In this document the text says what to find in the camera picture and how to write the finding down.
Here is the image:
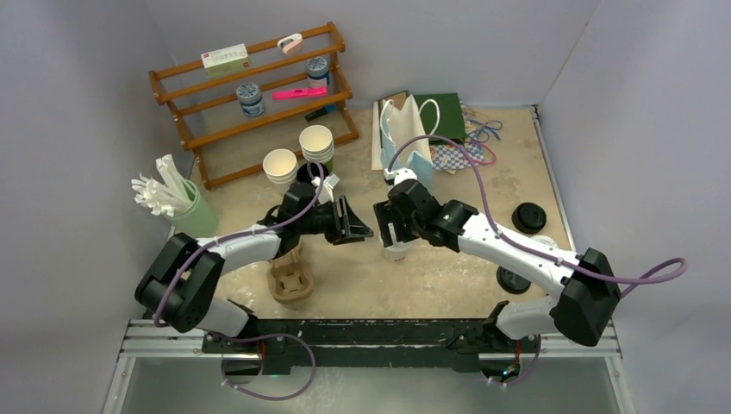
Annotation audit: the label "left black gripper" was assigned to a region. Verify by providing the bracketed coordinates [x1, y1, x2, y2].
[297, 196, 372, 245]

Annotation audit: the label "single white paper cup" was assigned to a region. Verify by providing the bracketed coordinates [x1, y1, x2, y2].
[382, 245, 410, 262]

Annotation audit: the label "light blue paper bag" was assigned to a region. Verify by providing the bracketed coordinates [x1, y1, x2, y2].
[378, 96, 440, 191]

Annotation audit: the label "white cup stack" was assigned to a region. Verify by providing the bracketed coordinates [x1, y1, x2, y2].
[262, 148, 299, 185]
[299, 125, 334, 172]

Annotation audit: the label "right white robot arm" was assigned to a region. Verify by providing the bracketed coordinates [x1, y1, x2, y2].
[374, 179, 621, 351]

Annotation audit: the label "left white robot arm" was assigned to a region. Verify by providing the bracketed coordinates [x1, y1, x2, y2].
[134, 183, 373, 353]

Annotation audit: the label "black paper cup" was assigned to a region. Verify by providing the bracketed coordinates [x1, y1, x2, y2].
[296, 162, 330, 185]

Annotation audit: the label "brown pulp cup carrier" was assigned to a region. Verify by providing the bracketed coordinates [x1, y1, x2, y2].
[266, 242, 316, 305]

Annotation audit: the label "checkered patterned paper bag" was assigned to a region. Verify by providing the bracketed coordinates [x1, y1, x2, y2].
[429, 141, 497, 173]

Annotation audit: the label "green paper bag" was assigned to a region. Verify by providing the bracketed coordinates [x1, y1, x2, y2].
[414, 92, 466, 143]

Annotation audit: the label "black blue marker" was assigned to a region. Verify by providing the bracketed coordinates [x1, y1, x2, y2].
[304, 103, 337, 122]

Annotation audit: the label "black cup lid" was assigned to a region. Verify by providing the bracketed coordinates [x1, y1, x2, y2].
[496, 267, 532, 295]
[511, 202, 547, 235]

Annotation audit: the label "wooden shelf rack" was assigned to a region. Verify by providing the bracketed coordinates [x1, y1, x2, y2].
[148, 22, 359, 189]

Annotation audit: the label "green straw holder cup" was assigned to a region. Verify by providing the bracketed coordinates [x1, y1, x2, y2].
[166, 179, 219, 238]

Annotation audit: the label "pink marker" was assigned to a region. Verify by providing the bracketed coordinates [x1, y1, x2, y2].
[272, 86, 328, 101]

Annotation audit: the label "right blue white jar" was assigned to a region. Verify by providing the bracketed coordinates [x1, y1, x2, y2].
[305, 56, 330, 89]

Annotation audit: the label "blue white jar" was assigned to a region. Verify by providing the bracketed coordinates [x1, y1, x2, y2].
[235, 83, 266, 117]
[305, 56, 330, 89]

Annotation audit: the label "left blue white jar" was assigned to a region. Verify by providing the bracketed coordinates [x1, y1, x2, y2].
[235, 83, 266, 117]

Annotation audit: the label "white wrapped straws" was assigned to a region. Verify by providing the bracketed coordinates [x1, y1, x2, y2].
[130, 154, 193, 217]

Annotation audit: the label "pink white stapler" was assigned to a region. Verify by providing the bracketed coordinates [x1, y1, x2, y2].
[277, 33, 303, 56]

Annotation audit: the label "white green box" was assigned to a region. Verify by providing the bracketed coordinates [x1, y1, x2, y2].
[201, 43, 251, 78]

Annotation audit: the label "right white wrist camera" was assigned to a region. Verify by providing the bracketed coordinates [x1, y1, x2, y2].
[383, 167, 418, 191]

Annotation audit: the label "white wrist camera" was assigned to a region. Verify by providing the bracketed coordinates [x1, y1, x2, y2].
[311, 174, 340, 204]
[383, 167, 418, 191]

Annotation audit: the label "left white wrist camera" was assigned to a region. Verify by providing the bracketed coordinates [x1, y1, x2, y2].
[311, 174, 340, 204]

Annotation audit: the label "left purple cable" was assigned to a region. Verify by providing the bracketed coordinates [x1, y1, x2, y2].
[153, 161, 328, 402]

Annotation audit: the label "purple cable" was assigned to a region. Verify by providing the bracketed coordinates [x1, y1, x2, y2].
[153, 161, 328, 402]
[387, 135, 688, 390]

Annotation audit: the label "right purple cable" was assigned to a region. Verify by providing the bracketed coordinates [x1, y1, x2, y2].
[387, 135, 688, 390]

